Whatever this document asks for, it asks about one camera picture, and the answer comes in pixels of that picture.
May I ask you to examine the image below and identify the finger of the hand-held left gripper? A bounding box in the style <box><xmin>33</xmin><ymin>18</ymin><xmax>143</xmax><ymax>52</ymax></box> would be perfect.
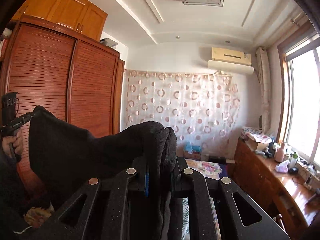
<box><xmin>21</xmin><ymin>112</ymin><xmax>35</xmax><ymax>123</ymax></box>

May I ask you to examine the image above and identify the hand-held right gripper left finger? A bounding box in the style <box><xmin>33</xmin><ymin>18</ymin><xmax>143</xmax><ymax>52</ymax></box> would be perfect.
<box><xmin>15</xmin><ymin>157</ymin><xmax>150</xmax><ymax>240</ymax></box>

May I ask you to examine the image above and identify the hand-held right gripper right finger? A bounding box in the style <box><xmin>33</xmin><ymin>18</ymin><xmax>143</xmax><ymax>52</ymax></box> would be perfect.
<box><xmin>172</xmin><ymin>156</ymin><xmax>292</xmax><ymax>240</ymax></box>

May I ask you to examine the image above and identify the black printed t-shirt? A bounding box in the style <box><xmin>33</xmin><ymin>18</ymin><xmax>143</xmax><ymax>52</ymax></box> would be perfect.
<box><xmin>29</xmin><ymin>105</ymin><xmax>184</xmax><ymax>240</ymax></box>

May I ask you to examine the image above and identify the person's left forearm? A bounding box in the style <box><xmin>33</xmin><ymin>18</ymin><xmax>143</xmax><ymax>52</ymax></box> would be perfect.
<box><xmin>0</xmin><ymin>150</ymin><xmax>34</xmax><ymax>233</ymax></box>

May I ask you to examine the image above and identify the person's left hand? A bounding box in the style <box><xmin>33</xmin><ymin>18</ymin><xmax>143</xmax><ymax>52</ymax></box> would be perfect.
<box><xmin>1</xmin><ymin>130</ymin><xmax>24</xmax><ymax>157</ymax></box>

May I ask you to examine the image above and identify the floral blanket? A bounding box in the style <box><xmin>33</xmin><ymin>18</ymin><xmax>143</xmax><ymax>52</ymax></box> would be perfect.
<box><xmin>24</xmin><ymin>159</ymin><xmax>228</xmax><ymax>228</ymax></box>

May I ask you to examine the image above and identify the teal tissue box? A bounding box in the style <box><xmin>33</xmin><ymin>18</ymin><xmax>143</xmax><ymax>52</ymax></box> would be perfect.
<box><xmin>184</xmin><ymin>141</ymin><xmax>202</xmax><ymax>160</ymax></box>

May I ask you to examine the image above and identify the leaf-print bed sheet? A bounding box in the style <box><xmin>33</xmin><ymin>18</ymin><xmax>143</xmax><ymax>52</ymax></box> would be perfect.
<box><xmin>182</xmin><ymin>197</ymin><xmax>222</xmax><ymax>240</ymax></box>

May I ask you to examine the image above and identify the louvred wooden wardrobe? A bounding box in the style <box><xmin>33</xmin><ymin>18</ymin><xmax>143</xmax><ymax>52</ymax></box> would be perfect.
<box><xmin>0</xmin><ymin>15</ymin><xmax>125</xmax><ymax>205</ymax></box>

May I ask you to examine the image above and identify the navy bed sheet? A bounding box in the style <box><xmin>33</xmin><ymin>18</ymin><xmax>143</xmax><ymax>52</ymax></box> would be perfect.
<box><xmin>217</xmin><ymin>162</ymin><xmax>229</xmax><ymax>178</ymax></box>

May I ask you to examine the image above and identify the low wooden cabinet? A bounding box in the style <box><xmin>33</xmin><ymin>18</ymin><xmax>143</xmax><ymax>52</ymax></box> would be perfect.
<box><xmin>226</xmin><ymin>132</ymin><xmax>320</xmax><ymax>240</ymax></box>

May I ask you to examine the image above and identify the circle-patterned sheer curtain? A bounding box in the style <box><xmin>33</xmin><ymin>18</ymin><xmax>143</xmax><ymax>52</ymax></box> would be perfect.
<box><xmin>124</xmin><ymin>69</ymin><xmax>242</xmax><ymax>160</ymax></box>

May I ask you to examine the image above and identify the cardboard box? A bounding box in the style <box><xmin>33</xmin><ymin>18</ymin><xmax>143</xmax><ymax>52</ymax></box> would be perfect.
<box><xmin>246</xmin><ymin>139</ymin><xmax>269</xmax><ymax>152</ymax></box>

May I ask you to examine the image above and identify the floral cloth pile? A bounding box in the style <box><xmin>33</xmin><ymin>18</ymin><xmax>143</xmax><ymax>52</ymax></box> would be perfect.
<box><xmin>241</xmin><ymin>126</ymin><xmax>273</xmax><ymax>143</ymax></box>

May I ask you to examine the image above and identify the pink tissue pack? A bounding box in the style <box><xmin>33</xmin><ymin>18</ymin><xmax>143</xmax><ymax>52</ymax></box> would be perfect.
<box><xmin>275</xmin><ymin>160</ymin><xmax>290</xmax><ymax>173</ymax></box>

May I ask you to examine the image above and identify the pink bottle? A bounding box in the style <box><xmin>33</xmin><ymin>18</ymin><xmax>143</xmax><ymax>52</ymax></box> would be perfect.
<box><xmin>275</xmin><ymin>142</ymin><xmax>287</xmax><ymax>163</ymax></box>

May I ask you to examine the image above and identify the grey storage box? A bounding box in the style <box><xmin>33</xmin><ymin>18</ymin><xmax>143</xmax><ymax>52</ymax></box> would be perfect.
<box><xmin>100</xmin><ymin>38</ymin><xmax>118</xmax><ymax>49</ymax></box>

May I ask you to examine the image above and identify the wooden overhead cabinet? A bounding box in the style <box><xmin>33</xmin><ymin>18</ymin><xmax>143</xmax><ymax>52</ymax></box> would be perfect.
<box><xmin>11</xmin><ymin>0</ymin><xmax>108</xmax><ymax>42</ymax></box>

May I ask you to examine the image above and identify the floral window curtain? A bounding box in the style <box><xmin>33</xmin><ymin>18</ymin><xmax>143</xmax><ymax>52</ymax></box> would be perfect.
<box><xmin>255</xmin><ymin>47</ymin><xmax>273</xmax><ymax>130</ymax></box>

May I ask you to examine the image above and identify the cream air conditioner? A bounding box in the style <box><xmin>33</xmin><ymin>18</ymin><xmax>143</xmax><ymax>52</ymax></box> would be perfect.
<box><xmin>211</xmin><ymin>47</ymin><xmax>252</xmax><ymax>65</ymax></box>

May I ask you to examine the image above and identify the window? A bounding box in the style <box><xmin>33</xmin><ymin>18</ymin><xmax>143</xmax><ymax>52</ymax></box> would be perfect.
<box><xmin>277</xmin><ymin>32</ymin><xmax>320</xmax><ymax>165</ymax></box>

